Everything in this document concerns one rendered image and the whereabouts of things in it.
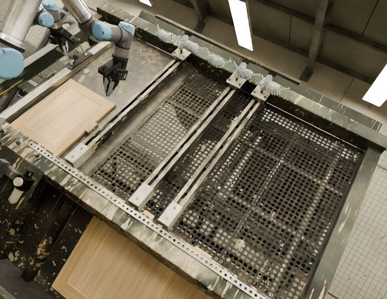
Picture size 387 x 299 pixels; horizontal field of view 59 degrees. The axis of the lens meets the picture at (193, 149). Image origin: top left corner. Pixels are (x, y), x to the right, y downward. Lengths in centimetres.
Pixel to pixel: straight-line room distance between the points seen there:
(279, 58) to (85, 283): 605
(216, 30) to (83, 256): 634
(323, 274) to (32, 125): 173
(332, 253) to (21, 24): 163
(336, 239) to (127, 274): 108
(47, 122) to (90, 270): 87
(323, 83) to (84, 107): 554
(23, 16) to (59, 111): 92
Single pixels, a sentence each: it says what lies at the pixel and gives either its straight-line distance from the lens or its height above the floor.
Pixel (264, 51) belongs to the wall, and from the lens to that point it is 736.
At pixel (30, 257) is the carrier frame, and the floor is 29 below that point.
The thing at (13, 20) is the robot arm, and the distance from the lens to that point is 140.
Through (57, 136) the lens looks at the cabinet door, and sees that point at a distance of 208.
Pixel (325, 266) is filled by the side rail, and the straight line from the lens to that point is 178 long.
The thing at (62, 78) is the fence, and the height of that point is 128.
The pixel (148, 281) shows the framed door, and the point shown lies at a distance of 193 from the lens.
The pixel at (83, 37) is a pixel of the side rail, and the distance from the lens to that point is 276.
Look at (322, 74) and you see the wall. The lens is 716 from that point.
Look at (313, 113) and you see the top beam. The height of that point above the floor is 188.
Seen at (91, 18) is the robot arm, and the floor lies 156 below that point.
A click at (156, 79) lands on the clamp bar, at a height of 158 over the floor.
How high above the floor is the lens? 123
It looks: 2 degrees up
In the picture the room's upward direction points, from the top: 31 degrees clockwise
